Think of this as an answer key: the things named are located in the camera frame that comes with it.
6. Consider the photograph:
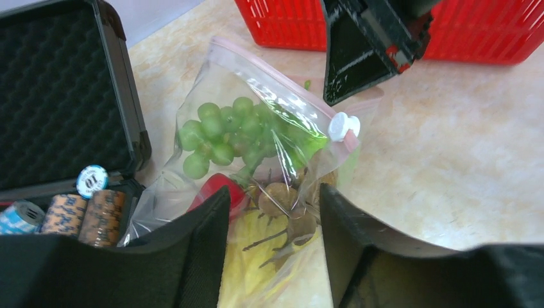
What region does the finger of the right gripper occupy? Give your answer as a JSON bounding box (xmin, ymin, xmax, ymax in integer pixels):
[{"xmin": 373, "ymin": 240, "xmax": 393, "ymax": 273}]
[{"xmin": 322, "ymin": 0, "xmax": 434, "ymax": 107}]

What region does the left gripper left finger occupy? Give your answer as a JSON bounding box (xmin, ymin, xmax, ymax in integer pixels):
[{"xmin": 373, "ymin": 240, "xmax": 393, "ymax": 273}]
[{"xmin": 1, "ymin": 187, "xmax": 230, "ymax": 307}]

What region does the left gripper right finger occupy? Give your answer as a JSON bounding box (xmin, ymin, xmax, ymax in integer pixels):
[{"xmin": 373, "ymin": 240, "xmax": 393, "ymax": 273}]
[{"xmin": 320, "ymin": 184, "xmax": 543, "ymax": 307}]

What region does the yellow toy cabbage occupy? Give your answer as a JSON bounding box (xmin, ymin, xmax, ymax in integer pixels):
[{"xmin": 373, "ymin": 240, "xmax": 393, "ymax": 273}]
[{"xmin": 217, "ymin": 209, "xmax": 321, "ymax": 307}]

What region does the red toy chili pepper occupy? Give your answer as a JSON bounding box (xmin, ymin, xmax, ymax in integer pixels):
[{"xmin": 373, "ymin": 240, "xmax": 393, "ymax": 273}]
[{"xmin": 187, "ymin": 172, "xmax": 248, "ymax": 222}]

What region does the brown toy grape bunch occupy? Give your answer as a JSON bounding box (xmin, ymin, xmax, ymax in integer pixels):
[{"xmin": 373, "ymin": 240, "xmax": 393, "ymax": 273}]
[{"xmin": 242, "ymin": 169, "xmax": 337, "ymax": 273}]

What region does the red plastic basket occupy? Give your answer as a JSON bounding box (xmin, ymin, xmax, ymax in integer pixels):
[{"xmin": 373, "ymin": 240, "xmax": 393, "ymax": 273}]
[{"xmin": 234, "ymin": 0, "xmax": 544, "ymax": 66}]

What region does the green toy grape bunch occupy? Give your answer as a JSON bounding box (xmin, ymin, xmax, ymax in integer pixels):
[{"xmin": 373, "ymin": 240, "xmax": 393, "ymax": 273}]
[{"xmin": 176, "ymin": 96, "xmax": 328, "ymax": 180}]

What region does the clear zip top bag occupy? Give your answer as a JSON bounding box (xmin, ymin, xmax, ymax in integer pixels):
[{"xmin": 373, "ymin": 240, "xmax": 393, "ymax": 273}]
[{"xmin": 120, "ymin": 37, "xmax": 383, "ymax": 307}]

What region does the white zipper slider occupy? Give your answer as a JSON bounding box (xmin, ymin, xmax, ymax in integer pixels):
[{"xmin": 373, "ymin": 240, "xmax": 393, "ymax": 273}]
[{"xmin": 328, "ymin": 112, "xmax": 361, "ymax": 142}]

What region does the white dealer chip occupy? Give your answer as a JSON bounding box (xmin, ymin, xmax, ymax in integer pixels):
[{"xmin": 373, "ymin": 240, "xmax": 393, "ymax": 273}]
[{"xmin": 76, "ymin": 164, "xmax": 108, "ymax": 200}]

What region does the blue poker chip roll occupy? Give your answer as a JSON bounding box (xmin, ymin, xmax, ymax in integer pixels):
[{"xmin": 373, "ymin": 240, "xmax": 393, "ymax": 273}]
[{"xmin": 1, "ymin": 200, "xmax": 46, "ymax": 235}]

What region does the black poker chip case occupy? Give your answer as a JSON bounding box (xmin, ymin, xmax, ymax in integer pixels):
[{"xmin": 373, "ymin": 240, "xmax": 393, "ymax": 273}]
[{"xmin": 0, "ymin": 0, "xmax": 153, "ymax": 248}]

